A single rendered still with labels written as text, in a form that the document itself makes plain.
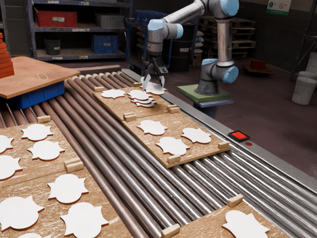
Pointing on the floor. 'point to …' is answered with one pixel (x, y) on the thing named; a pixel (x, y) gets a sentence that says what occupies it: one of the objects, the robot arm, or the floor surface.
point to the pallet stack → (237, 22)
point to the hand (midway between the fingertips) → (153, 89)
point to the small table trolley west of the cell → (133, 63)
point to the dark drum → (179, 50)
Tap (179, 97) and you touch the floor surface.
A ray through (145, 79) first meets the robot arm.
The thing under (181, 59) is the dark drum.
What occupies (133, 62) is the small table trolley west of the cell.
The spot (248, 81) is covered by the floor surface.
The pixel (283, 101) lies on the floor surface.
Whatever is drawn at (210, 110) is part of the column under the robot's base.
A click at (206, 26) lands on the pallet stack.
